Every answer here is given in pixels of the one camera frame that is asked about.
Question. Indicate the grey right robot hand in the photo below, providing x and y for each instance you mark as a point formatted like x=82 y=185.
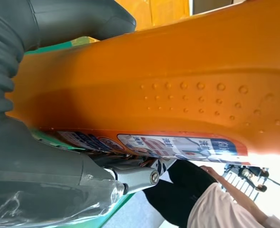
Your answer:
x=35 y=176

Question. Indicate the yellow plastic-wrapped package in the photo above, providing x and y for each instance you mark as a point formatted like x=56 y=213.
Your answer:
x=158 y=11

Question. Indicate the metal railing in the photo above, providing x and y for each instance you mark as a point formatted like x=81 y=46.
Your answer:
x=235 y=184

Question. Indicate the person in pale shirt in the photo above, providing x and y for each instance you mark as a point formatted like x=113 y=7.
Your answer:
x=177 y=195

